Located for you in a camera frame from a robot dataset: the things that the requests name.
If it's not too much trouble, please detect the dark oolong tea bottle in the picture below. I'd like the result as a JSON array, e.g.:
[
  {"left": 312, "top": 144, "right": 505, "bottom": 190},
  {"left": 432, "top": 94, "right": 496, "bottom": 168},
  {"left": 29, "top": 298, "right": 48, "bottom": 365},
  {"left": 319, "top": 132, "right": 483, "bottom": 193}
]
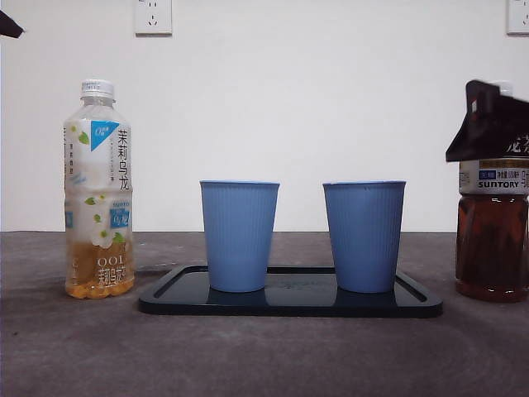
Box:
[{"left": 454, "top": 80, "right": 529, "bottom": 304}]

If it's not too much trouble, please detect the jasmine tea bottle white label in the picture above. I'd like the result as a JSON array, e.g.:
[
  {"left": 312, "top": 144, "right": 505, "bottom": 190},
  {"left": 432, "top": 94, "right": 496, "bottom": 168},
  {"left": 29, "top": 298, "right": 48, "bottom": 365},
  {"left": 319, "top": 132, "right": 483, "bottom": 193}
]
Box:
[{"left": 62, "top": 79, "right": 136, "bottom": 299}]

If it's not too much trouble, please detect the blue ribbed plastic cup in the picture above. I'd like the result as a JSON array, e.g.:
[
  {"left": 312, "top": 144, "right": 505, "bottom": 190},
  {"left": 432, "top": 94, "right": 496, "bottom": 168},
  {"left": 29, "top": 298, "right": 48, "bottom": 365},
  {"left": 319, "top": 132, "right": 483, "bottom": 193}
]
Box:
[
  {"left": 322, "top": 179, "right": 407, "bottom": 294},
  {"left": 198, "top": 179, "right": 281, "bottom": 294}
]

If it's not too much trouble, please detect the dark blue rectangular tray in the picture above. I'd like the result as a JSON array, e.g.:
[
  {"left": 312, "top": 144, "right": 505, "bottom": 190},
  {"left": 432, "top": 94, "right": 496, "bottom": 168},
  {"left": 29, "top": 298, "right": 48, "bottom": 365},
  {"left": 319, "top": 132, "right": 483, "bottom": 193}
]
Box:
[{"left": 137, "top": 265, "right": 444, "bottom": 318}]

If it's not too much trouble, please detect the white wall socket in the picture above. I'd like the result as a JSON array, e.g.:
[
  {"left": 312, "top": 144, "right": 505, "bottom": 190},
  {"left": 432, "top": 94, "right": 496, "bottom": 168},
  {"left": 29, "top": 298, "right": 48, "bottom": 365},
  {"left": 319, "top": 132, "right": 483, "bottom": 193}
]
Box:
[
  {"left": 506, "top": 0, "right": 529, "bottom": 36},
  {"left": 133, "top": 0, "right": 174, "bottom": 36}
]

